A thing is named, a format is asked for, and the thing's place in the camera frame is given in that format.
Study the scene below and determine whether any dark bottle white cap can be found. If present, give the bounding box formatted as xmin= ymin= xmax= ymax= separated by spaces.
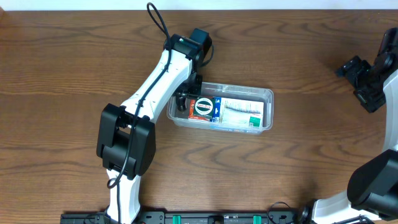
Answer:
xmin=175 ymin=95 xmax=187 ymax=112

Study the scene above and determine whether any clear plastic container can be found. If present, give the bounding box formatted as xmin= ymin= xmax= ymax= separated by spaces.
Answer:
xmin=167 ymin=82 xmax=274 ymax=134

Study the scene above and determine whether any black mounting rail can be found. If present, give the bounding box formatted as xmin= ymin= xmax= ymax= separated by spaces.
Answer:
xmin=60 ymin=210 xmax=300 ymax=224

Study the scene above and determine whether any blue fever patch box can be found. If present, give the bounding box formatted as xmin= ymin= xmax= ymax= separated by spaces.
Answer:
xmin=211 ymin=97 xmax=221 ymax=123

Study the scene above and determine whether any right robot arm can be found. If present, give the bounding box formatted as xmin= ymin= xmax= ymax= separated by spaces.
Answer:
xmin=294 ymin=27 xmax=397 ymax=224

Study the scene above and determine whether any red white medicine box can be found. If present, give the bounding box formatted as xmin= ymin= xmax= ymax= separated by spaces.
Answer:
xmin=188 ymin=100 xmax=210 ymax=121

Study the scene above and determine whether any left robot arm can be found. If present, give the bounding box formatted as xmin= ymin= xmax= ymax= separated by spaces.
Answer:
xmin=96 ymin=28 xmax=214 ymax=223

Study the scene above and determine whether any dark green square box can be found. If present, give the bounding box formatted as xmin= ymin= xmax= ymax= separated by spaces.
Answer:
xmin=193 ymin=97 xmax=215 ymax=120

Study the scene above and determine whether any white green medicine box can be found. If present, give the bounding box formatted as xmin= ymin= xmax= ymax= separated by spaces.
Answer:
xmin=220 ymin=98 xmax=264 ymax=128

